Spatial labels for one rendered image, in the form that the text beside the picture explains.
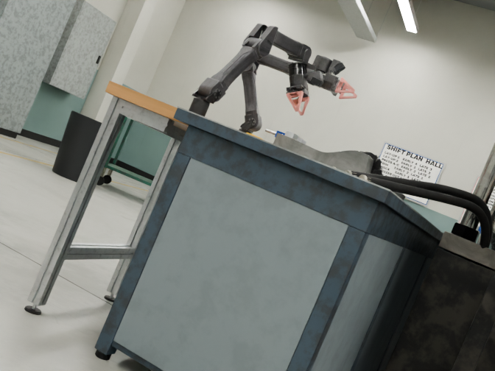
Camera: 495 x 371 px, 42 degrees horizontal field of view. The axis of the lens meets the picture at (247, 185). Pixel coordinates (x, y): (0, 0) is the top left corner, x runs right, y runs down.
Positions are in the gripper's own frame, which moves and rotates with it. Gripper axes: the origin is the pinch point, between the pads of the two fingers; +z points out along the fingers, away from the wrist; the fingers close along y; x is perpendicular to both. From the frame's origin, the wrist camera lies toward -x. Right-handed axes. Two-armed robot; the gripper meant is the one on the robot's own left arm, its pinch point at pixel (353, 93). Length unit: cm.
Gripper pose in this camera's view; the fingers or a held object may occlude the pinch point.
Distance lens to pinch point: 286.6
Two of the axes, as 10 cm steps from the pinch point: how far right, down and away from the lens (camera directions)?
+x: -4.1, 9.1, 0.2
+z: 8.7, 4.0, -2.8
